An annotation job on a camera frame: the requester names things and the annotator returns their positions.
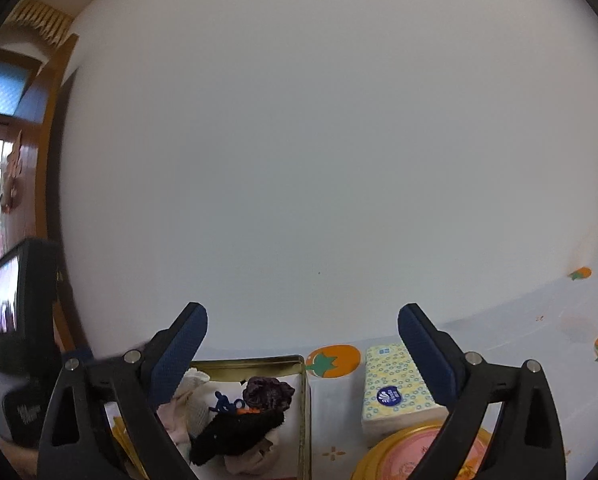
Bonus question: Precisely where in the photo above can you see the blue hair tie orange charm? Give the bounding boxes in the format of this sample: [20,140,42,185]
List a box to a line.
[209,390,262,416]

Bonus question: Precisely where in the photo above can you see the black cloth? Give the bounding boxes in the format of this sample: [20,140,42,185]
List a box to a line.
[189,407,286,466]

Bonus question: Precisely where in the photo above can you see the blue transom window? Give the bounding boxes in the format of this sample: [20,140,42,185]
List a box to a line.
[0,57,34,116]

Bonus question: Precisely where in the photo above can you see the yellow round container pink lid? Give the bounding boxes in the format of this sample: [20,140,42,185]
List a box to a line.
[351,421,494,480]

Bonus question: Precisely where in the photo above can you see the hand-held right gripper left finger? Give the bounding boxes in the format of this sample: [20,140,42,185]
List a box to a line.
[36,302,210,480]

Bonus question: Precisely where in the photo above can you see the yellow dotted tissue pack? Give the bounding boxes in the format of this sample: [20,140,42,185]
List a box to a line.
[361,343,450,448]

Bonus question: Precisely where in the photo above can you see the wooden door frame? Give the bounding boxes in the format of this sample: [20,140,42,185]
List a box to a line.
[0,35,87,356]

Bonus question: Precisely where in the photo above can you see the white knitted cloth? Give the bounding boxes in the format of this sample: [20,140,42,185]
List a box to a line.
[171,367,222,438]

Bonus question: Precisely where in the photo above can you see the purple scrunchie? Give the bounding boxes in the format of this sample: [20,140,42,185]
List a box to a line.
[242,377,296,413]

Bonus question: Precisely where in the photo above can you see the pink cloth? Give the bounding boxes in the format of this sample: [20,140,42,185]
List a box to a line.
[156,392,194,451]

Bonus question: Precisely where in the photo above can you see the gold rectangular tin box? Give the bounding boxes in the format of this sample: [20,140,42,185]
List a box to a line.
[111,355,314,480]

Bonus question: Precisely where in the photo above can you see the yellow fringe decoration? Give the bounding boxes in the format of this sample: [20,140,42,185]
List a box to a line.
[9,0,74,43]

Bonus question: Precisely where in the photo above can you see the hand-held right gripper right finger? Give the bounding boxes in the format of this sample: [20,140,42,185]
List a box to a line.
[398,302,567,480]

